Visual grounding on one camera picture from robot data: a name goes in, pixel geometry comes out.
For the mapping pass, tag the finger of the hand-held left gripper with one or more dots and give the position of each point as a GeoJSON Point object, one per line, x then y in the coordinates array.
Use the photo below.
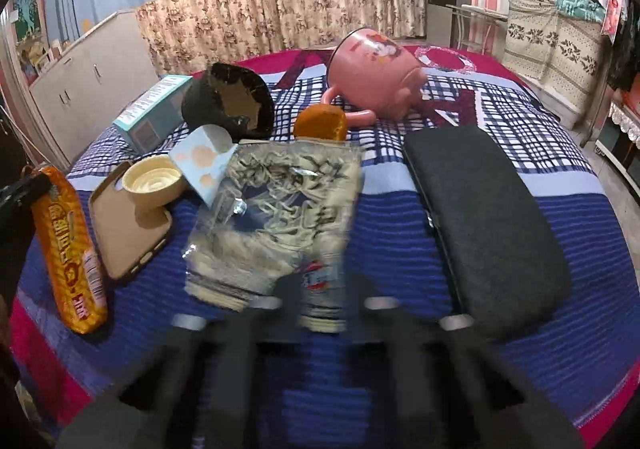
{"type": "Point", "coordinates": [25, 191]}
{"type": "Point", "coordinates": [15, 249]}

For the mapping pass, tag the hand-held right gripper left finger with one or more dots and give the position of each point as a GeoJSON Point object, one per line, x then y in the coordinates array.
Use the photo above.
{"type": "Point", "coordinates": [285, 309]}

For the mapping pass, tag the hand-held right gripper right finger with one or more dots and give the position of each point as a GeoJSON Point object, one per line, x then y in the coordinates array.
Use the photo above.
{"type": "Point", "coordinates": [362, 309]}

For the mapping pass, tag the orange biscuit packet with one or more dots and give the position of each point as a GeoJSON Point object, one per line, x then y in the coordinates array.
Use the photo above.
{"type": "Point", "coordinates": [70, 254]}

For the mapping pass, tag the brown rectangular tray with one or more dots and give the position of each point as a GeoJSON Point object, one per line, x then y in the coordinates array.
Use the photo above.
{"type": "Point", "coordinates": [120, 244]}

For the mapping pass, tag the beige bowl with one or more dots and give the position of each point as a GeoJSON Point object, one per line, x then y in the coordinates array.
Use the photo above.
{"type": "Point", "coordinates": [150, 179]}

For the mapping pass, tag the white cabinet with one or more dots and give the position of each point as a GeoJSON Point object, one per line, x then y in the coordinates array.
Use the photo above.
{"type": "Point", "coordinates": [85, 74]}

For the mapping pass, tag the black case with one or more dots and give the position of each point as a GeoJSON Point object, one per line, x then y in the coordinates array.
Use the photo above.
{"type": "Point", "coordinates": [480, 229]}

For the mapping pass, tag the teal cardboard box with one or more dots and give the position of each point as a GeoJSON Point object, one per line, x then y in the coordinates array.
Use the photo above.
{"type": "Point", "coordinates": [150, 114]}

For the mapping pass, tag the white blue small packet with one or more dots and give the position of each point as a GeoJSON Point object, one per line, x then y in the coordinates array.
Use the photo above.
{"type": "Point", "coordinates": [200, 159]}

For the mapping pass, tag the small orange ball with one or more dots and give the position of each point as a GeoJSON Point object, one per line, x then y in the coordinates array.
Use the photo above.
{"type": "Point", "coordinates": [320, 124]}

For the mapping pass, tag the black paper bowl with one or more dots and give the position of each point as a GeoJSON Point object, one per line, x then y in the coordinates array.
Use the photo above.
{"type": "Point", "coordinates": [210, 94]}

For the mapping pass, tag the pink pot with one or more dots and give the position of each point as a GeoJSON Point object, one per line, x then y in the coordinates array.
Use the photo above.
{"type": "Point", "coordinates": [375, 79]}

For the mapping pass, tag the striped plaid bed blanket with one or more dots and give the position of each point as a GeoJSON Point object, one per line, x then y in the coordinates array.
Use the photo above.
{"type": "Point", "coordinates": [575, 209]}

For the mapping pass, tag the blue and floral curtain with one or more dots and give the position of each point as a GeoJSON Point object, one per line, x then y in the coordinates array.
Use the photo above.
{"type": "Point", "coordinates": [250, 4]}

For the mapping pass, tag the cabinet under patterned cloth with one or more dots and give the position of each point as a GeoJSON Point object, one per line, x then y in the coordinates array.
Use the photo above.
{"type": "Point", "coordinates": [550, 54]}

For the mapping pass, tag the low cabinet with lace cloth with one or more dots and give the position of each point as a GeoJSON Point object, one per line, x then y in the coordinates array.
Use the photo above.
{"type": "Point", "coordinates": [625, 129]}

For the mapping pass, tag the metal side table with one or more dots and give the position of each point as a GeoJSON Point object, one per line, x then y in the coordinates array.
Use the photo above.
{"type": "Point", "coordinates": [480, 11]}

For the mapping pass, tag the teal plaid cloth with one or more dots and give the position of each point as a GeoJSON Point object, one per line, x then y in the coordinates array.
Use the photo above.
{"type": "Point", "coordinates": [580, 4]}

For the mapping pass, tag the row of hanging clothes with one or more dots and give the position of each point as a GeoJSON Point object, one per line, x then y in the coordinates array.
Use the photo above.
{"type": "Point", "coordinates": [627, 44]}

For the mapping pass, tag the pink hanging bag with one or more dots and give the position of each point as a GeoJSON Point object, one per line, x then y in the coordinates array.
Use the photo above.
{"type": "Point", "coordinates": [611, 4]}

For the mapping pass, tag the green wall poster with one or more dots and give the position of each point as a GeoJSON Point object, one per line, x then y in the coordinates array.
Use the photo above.
{"type": "Point", "coordinates": [27, 11]}

